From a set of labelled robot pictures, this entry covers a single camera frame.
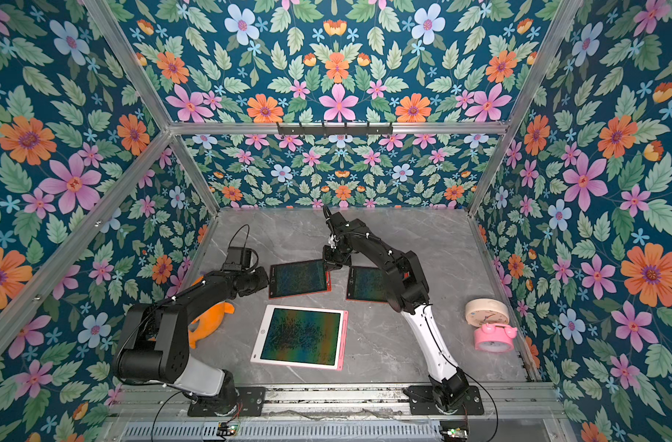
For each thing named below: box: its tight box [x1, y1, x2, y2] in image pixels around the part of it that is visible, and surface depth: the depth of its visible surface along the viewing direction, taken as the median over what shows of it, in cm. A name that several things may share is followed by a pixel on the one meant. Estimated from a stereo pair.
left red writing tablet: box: [268, 258, 333, 300], surface depth 100 cm
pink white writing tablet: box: [250, 304, 345, 371], surface depth 86 cm
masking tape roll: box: [464, 298, 510, 327], surface depth 83 cm
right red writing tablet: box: [346, 265, 389, 304], surface depth 98 cm
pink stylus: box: [337, 310, 349, 372], surface depth 85 cm
